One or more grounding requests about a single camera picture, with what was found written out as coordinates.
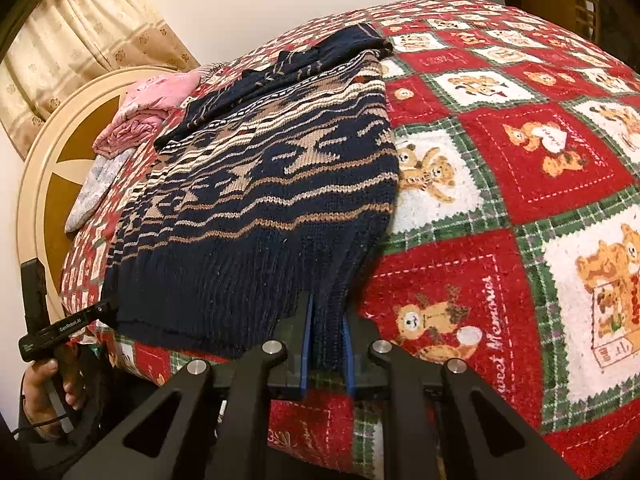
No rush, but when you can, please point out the wooden chair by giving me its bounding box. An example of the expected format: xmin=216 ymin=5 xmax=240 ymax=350
xmin=574 ymin=0 xmax=607 ymax=42

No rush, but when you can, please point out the cream and brown headboard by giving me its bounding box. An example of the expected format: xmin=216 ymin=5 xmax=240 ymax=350
xmin=15 ymin=65 xmax=201 ymax=321

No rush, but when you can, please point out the pink folded quilt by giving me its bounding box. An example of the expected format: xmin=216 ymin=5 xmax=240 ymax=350
xmin=92 ymin=71 xmax=203 ymax=157

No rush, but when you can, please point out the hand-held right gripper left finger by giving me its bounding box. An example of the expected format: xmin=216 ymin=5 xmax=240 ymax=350
xmin=62 ymin=292 xmax=316 ymax=480

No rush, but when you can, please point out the navy patterned knit sweater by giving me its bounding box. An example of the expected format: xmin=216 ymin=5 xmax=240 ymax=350
xmin=100 ymin=24 xmax=401 ymax=373

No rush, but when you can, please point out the beige floral curtain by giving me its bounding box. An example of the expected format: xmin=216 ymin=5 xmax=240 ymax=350
xmin=0 ymin=0 xmax=201 ymax=161

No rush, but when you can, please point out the red bear printed blanket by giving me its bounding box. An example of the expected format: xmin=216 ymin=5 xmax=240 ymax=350
xmin=60 ymin=0 xmax=640 ymax=480

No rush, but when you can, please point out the pale blue floral pillow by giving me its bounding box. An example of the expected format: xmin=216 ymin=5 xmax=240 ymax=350
xmin=65 ymin=147 xmax=138 ymax=233

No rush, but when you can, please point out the person's left hand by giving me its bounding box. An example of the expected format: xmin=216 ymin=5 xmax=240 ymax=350
xmin=22 ymin=346 xmax=87 ymax=437

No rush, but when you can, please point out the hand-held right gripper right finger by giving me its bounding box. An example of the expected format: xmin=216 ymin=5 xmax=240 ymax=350
xmin=341 ymin=312 xmax=581 ymax=480

